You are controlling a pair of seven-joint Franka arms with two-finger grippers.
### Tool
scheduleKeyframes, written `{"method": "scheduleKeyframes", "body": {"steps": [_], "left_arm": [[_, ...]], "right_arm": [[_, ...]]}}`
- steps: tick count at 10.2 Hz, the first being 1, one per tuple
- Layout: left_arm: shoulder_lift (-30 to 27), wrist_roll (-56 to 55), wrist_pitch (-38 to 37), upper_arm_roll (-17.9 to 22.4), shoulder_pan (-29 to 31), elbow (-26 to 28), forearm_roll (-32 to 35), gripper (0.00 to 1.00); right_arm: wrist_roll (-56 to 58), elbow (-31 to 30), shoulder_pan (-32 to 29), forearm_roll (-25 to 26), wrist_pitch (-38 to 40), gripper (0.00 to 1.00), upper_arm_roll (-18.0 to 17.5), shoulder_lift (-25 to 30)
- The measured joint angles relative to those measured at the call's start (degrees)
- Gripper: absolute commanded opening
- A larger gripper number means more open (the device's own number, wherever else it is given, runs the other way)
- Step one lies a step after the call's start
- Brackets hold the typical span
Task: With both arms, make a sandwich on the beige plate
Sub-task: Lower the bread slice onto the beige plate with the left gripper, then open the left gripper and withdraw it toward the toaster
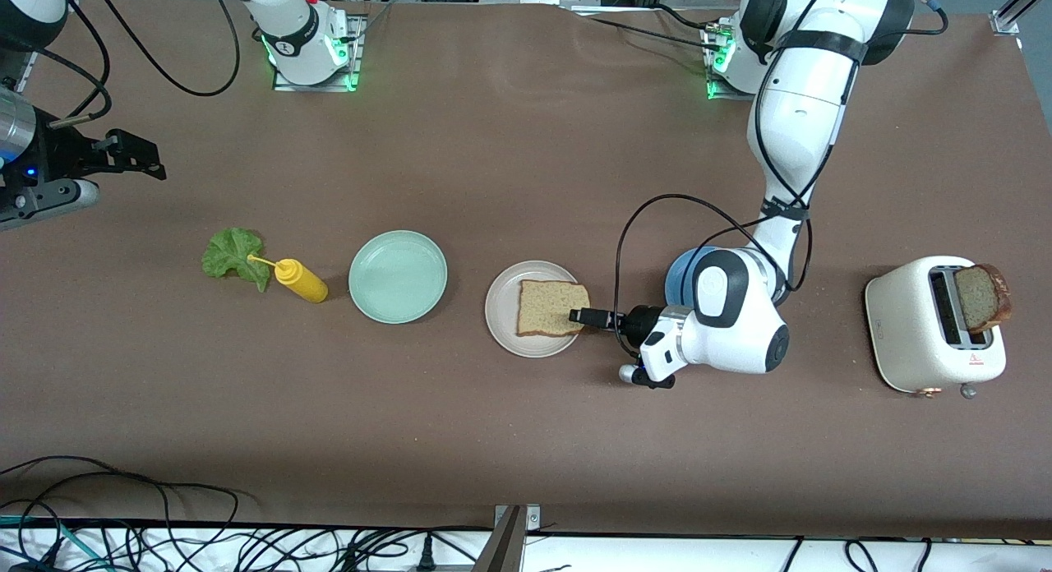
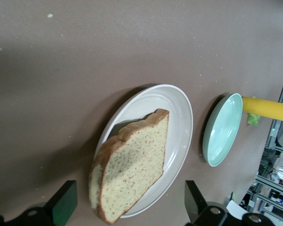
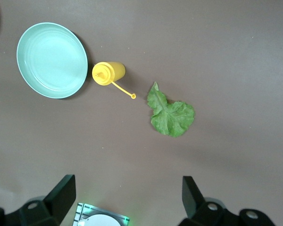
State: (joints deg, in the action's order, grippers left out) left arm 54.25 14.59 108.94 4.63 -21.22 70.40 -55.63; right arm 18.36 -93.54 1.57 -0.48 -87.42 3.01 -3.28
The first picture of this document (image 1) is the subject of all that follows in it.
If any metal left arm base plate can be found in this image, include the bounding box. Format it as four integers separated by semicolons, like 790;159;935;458
705;21;794;103

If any green lettuce leaf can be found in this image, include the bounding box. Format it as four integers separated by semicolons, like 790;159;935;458
201;227;270;293

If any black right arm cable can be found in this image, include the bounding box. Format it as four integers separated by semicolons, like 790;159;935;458
33;1;112;129
90;0;242;97

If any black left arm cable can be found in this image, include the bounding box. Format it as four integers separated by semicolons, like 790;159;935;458
614;0;948;344

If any grey metal bracket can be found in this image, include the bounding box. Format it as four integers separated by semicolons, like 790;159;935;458
473;504;543;572

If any white cable tray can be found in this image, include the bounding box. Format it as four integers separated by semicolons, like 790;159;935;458
0;524;1052;572

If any mint green plate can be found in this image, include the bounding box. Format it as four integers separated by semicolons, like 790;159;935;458
348;230;449;325

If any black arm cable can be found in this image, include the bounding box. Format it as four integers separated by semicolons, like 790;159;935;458
614;0;948;344
90;0;242;97
33;1;112;129

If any beige plate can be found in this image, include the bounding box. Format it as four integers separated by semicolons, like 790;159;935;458
485;261;587;358

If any aluminium profile post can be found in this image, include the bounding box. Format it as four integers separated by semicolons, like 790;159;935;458
990;0;1052;37

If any thin black cable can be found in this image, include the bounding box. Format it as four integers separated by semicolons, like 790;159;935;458
575;16;722;53

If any white toaster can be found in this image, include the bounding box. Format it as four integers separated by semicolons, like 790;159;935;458
865;256;1008;399

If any blue plate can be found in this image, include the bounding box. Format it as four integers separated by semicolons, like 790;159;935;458
664;246;717;307

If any yellow mustard squeeze bottle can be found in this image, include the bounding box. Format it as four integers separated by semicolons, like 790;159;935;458
247;254;330;304

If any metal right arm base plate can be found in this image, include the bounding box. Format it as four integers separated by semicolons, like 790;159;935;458
273;13;367;92

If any black looped cable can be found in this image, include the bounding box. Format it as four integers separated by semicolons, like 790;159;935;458
0;455;241;556

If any brown bread slice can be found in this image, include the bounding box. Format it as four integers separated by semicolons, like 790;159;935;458
953;264;1013;334
516;279;591;338

